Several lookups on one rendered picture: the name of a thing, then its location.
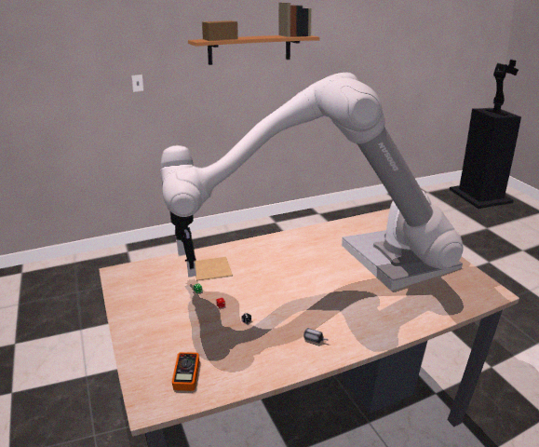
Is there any orange digital multimeter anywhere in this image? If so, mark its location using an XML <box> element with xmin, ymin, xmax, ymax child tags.
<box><xmin>172</xmin><ymin>352</ymin><xmax>200</xmax><ymax>391</ymax></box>

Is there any tan mat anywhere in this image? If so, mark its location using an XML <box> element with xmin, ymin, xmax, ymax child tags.
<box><xmin>195</xmin><ymin>257</ymin><xmax>233</xmax><ymax>281</ymax></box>

